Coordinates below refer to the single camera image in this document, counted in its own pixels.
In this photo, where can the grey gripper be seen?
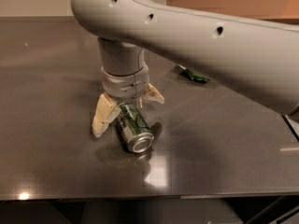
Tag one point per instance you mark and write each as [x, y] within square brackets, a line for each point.
[125, 84]

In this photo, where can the green soda can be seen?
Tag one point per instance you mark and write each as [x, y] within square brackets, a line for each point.
[134, 129]

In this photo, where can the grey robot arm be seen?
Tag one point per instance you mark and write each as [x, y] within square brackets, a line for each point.
[258, 59]

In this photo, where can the green chip bag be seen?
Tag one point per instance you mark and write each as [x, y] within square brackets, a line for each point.
[190, 75]

